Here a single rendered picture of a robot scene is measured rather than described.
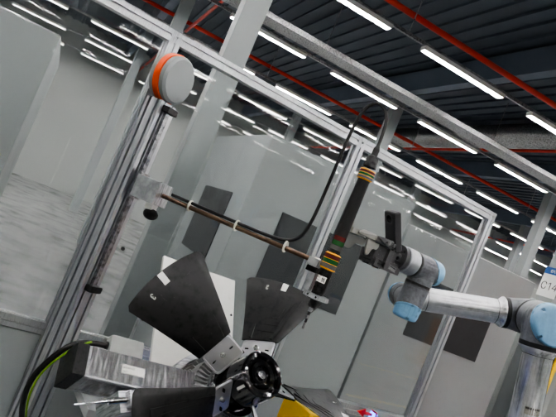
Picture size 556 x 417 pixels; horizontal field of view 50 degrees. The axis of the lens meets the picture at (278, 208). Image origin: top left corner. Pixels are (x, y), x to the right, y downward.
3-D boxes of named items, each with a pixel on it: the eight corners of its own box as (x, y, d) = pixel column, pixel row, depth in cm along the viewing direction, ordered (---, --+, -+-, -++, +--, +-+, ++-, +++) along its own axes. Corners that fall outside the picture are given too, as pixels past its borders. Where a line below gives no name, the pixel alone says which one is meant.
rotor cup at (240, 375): (209, 411, 146) (239, 397, 138) (213, 355, 155) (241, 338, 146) (257, 422, 153) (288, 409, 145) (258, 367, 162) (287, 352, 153)
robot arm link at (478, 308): (539, 298, 191) (389, 273, 191) (555, 302, 180) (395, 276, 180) (534, 334, 191) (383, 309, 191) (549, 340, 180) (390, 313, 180)
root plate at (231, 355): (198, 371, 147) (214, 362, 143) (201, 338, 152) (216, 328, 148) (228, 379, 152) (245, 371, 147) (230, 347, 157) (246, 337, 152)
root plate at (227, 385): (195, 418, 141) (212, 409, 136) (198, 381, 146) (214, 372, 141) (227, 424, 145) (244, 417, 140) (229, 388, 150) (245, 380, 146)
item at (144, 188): (125, 194, 182) (136, 170, 183) (139, 199, 189) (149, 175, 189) (150, 206, 178) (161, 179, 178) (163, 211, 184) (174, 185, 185)
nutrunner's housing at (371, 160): (302, 304, 155) (369, 142, 157) (307, 304, 159) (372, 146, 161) (315, 309, 154) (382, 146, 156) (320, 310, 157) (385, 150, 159)
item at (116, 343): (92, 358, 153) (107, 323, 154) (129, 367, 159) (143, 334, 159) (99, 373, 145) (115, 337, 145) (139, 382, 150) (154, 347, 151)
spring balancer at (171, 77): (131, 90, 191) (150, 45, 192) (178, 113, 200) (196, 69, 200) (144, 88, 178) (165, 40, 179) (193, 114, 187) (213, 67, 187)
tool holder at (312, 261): (292, 289, 155) (306, 254, 156) (301, 291, 162) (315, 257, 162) (322, 303, 152) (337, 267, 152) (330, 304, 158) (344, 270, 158)
